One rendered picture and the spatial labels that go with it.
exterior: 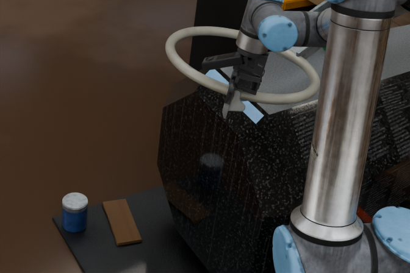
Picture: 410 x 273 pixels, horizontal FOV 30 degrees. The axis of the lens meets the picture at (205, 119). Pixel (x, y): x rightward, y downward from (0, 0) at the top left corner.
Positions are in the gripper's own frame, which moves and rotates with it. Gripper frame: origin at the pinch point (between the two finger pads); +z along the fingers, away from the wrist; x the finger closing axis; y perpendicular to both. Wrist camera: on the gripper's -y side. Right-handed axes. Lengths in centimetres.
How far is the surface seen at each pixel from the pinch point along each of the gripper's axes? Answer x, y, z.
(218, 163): 32.4, 1.6, 36.4
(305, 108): 36.7, 23.6, 8.6
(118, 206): 65, -34, 90
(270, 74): 51, 9, 7
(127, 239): 48, -25, 91
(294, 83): 48, 18, 6
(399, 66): 76, 53, -1
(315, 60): 67, 23, 3
